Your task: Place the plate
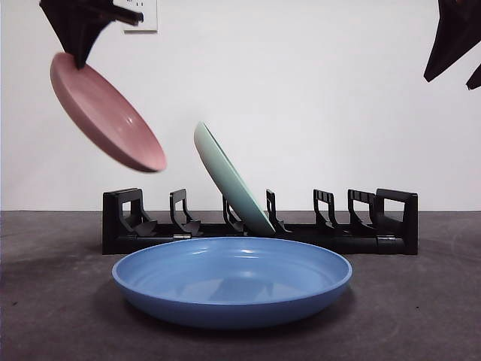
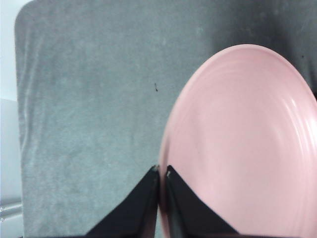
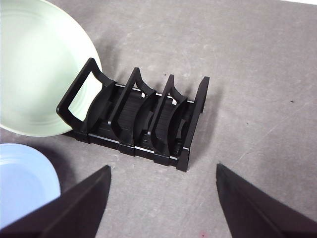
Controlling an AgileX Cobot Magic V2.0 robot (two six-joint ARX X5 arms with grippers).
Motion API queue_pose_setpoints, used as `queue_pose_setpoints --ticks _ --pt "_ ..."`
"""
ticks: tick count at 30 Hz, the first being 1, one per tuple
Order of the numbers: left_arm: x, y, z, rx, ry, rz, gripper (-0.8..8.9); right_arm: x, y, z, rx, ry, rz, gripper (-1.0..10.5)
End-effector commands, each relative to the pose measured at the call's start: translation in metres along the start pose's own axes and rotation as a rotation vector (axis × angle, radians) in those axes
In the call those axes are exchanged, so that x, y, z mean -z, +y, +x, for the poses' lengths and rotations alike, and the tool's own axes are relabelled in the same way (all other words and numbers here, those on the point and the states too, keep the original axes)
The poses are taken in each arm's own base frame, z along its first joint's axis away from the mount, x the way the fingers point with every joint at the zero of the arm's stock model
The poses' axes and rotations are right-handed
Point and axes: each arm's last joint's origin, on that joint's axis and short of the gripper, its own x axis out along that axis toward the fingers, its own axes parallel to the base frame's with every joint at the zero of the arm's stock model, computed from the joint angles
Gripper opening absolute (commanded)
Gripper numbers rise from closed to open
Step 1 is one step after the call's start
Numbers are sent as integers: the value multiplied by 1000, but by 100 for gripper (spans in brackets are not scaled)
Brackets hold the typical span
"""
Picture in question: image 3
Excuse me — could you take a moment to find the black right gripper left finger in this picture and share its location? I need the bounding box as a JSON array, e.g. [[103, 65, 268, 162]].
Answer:
[[0, 165, 111, 238]]

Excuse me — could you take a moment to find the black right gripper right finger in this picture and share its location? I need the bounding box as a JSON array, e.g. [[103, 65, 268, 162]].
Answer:
[[215, 163, 317, 238]]

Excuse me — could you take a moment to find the blue round plate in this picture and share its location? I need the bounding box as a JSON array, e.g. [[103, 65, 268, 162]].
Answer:
[[0, 143, 61, 230]]

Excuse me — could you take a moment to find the green round plate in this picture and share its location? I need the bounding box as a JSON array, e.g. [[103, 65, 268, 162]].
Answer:
[[0, 0, 103, 137]]

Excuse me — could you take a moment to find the black plastic dish rack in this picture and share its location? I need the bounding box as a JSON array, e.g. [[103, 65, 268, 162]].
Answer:
[[56, 57, 211, 172]]

